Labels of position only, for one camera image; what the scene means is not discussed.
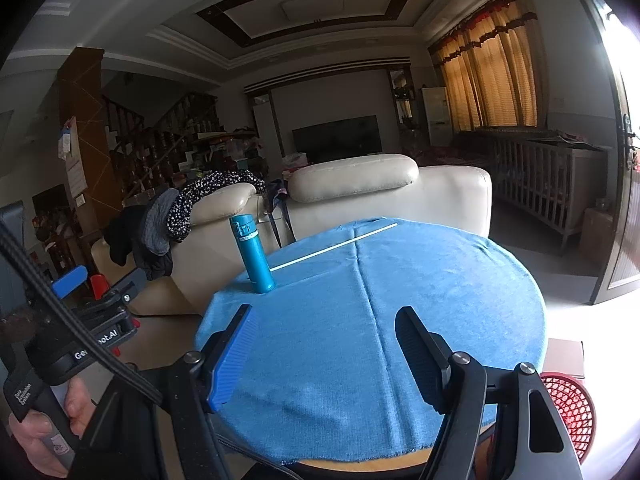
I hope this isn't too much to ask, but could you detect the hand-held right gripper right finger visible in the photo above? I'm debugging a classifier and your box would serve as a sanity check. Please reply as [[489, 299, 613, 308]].
[[394, 306, 583, 480]]

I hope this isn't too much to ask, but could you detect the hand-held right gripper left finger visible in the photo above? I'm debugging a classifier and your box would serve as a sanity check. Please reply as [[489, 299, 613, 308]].
[[165, 304, 261, 480]]

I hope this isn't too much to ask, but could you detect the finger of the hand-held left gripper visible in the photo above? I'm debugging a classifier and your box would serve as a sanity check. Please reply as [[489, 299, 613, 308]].
[[51, 266, 90, 301], [75, 267, 147, 321]]

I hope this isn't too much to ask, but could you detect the red mesh basket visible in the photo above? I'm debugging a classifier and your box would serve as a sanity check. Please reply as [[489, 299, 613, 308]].
[[540, 371, 598, 466]]

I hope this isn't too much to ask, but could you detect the person's left hand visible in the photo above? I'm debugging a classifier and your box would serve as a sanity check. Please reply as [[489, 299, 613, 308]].
[[10, 376, 96, 478]]

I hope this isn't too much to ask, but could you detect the grey garment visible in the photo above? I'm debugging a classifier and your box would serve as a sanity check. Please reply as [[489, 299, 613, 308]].
[[140, 189, 181, 256]]

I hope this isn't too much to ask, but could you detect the blue tablecloth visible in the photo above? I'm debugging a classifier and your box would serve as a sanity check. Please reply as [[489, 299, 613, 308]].
[[195, 217, 547, 463]]

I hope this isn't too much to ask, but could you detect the teal insulated bottle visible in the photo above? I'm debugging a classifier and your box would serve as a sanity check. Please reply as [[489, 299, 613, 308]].
[[229, 213, 276, 293]]

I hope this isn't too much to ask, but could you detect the black white patterned garment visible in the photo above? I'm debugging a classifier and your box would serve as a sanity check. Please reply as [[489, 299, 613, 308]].
[[167, 170, 268, 243]]

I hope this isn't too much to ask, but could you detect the thin white stick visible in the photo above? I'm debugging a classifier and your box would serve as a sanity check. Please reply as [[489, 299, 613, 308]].
[[270, 221, 398, 272]]

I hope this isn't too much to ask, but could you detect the flat cardboard box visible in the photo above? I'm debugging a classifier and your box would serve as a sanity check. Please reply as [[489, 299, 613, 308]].
[[542, 337, 586, 381]]

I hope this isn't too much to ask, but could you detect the wooden staircase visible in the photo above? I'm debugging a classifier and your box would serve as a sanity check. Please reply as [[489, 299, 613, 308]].
[[102, 91, 221, 201]]

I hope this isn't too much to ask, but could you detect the cream leather sofa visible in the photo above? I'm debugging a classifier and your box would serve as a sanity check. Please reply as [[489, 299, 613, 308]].
[[92, 154, 493, 317]]

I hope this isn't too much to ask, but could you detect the pile of household clutter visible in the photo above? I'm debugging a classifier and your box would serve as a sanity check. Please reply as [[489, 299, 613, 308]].
[[190, 130, 271, 176]]

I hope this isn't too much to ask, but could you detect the white wooden crib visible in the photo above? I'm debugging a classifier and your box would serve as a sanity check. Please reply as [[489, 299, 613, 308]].
[[470, 127, 613, 256]]

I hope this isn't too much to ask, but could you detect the small cardboard box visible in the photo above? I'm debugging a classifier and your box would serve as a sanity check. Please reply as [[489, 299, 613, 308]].
[[580, 205, 616, 263]]

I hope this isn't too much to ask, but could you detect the black television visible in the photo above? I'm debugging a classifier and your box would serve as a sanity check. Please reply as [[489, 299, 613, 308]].
[[291, 115, 383, 163]]

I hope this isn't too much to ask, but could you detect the white standing air conditioner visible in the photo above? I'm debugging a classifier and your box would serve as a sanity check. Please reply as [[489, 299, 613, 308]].
[[419, 86, 453, 148]]

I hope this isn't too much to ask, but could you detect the dark display shelf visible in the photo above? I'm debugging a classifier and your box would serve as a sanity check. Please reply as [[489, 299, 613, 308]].
[[390, 67, 418, 133]]

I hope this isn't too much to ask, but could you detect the yellow curtain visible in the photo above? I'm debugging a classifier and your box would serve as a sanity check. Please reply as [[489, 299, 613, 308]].
[[427, 0, 551, 133]]

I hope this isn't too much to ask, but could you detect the black strap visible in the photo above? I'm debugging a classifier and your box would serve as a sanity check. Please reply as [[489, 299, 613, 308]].
[[0, 220, 163, 406]]

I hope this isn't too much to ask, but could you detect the wall calendar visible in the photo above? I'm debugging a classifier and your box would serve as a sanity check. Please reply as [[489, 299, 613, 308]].
[[57, 117, 85, 196]]

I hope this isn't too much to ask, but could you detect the dark strapped bag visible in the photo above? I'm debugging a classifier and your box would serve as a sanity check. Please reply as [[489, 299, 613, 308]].
[[264, 180, 297, 247]]

